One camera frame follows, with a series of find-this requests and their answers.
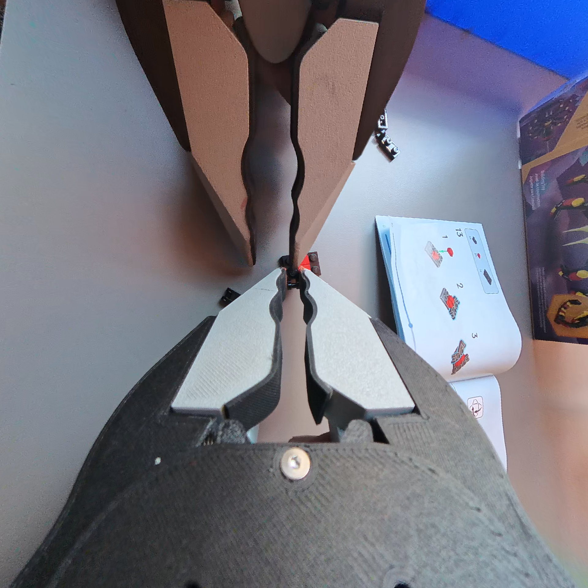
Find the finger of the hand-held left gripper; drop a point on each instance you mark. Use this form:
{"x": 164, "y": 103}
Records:
{"x": 330, "y": 115}
{"x": 211, "y": 101}

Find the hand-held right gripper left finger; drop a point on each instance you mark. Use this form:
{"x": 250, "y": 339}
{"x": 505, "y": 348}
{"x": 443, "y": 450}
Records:
{"x": 229, "y": 358}

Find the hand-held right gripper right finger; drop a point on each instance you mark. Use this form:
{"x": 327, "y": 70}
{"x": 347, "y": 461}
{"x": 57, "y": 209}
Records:
{"x": 358, "y": 363}

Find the small black lego piece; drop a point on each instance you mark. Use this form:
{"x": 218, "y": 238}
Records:
{"x": 291, "y": 274}
{"x": 228, "y": 296}

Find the black and red lego assembly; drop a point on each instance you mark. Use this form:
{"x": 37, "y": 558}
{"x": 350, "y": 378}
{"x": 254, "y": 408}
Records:
{"x": 313, "y": 262}

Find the lego instruction booklet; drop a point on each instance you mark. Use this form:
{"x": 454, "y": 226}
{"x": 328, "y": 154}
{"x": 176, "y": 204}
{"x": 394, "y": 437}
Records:
{"x": 436, "y": 298}

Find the dark purple lego box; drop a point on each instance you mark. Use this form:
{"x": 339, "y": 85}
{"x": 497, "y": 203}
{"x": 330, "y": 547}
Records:
{"x": 556, "y": 220}

